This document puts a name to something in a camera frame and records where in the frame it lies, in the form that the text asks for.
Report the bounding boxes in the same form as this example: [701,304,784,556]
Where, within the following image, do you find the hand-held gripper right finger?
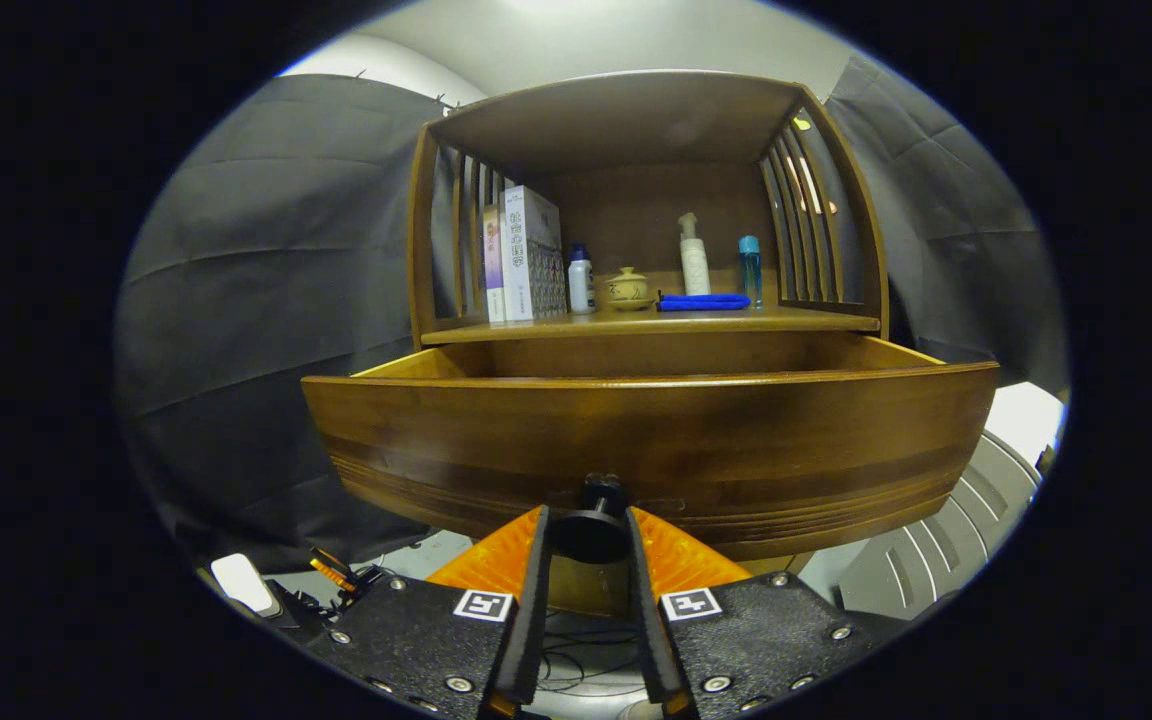
[624,506,912,720]

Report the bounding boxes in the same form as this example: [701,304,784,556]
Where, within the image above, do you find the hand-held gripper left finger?
[301,504,553,720]

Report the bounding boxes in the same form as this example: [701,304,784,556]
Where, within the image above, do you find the brown wooden drawer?
[301,333,1000,563]

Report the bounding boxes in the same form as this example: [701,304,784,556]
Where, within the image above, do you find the wooden countertop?
[421,295,882,346]

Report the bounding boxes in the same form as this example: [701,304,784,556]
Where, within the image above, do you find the brown wooden cabinet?
[406,68,892,619]

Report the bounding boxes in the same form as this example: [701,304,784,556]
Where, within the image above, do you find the orange and black tool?
[309,546,387,601]

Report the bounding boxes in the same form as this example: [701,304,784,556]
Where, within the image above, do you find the small white device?
[209,553,283,618]

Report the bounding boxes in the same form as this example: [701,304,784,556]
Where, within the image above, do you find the folded blue cloth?
[657,292,752,312]

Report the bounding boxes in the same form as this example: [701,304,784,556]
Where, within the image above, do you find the white bottle with blue cap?
[567,243,597,315]

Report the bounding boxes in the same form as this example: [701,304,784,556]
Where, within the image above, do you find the yellow lidded tea cup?
[606,266,655,312]

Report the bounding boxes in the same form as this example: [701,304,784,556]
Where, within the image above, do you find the thin purple book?
[482,205,507,324]

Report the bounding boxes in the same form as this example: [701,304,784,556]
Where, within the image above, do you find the thick white book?
[503,185,569,322]

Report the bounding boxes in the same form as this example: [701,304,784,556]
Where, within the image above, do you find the white pump bottle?
[678,212,712,296]

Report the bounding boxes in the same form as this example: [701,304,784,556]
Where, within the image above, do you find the clear blue bottle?
[738,235,764,308]

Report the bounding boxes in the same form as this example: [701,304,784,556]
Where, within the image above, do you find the black backdrop cloth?
[114,55,1072,576]

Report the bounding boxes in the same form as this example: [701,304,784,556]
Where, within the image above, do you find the black floor cables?
[536,612,657,696]

